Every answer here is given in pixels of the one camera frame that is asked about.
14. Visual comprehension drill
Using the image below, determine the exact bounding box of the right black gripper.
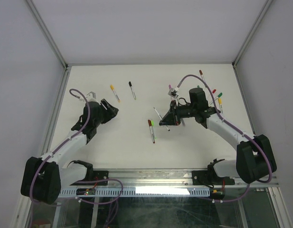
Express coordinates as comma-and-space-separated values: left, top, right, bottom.
159, 100, 196, 126

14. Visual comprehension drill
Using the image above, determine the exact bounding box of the blue marker pen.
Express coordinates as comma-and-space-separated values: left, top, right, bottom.
153, 107, 170, 132

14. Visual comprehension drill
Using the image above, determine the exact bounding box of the brown cap marker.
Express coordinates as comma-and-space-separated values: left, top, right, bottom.
148, 119, 155, 144

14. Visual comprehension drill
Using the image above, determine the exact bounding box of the yellow marker pen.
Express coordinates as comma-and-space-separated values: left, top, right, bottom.
110, 85, 121, 103

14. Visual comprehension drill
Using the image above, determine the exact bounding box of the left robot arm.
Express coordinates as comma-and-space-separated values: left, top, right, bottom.
20, 99, 119, 204

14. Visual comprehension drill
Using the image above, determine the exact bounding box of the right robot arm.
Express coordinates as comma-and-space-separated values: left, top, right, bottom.
159, 88, 277, 184

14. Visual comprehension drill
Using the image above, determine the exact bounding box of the light green cap marker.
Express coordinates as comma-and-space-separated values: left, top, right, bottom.
151, 120, 156, 139

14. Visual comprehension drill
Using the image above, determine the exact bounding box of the black cap marker left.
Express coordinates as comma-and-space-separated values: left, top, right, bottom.
128, 81, 137, 100

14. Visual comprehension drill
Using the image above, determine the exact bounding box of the dark red cap marker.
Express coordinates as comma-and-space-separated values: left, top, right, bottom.
199, 70, 205, 82

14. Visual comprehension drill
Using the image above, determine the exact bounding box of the controller board with LEDs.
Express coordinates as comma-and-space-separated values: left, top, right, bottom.
76, 188, 97, 196

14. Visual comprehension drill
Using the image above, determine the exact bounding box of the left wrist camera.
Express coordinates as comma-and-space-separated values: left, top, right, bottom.
85, 91, 97, 102

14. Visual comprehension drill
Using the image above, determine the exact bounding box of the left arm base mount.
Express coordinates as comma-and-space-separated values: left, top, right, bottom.
65, 160, 109, 186

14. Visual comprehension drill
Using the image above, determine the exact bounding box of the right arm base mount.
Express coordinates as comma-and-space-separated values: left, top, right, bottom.
191, 159, 235, 188

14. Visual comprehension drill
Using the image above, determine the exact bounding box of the aluminium front rail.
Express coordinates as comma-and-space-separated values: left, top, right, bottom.
24, 168, 279, 190

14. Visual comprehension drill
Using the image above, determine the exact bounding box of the slotted cable duct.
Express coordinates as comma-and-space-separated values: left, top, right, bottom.
58, 186, 210, 198

